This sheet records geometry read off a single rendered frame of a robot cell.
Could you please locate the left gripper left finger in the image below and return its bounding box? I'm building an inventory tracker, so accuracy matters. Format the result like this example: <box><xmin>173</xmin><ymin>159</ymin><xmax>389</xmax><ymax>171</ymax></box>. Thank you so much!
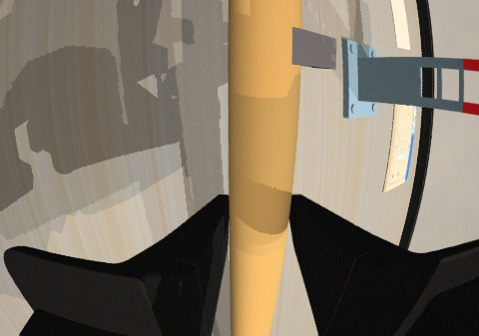
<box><xmin>4</xmin><ymin>194</ymin><xmax>230</xmax><ymax>336</ymax></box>

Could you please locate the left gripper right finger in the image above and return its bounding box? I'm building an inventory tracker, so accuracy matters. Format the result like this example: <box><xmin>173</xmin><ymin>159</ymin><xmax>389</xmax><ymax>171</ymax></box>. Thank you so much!
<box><xmin>289</xmin><ymin>194</ymin><xmax>479</xmax><ymax>336</ymax></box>

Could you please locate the long wooden rail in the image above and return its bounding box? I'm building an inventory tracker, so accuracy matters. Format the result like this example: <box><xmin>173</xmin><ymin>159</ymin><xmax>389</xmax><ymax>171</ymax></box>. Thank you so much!
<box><xmin>229</xmin><ymin>0</ymin><xmax>336</xmax><ymax>336</ymax></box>

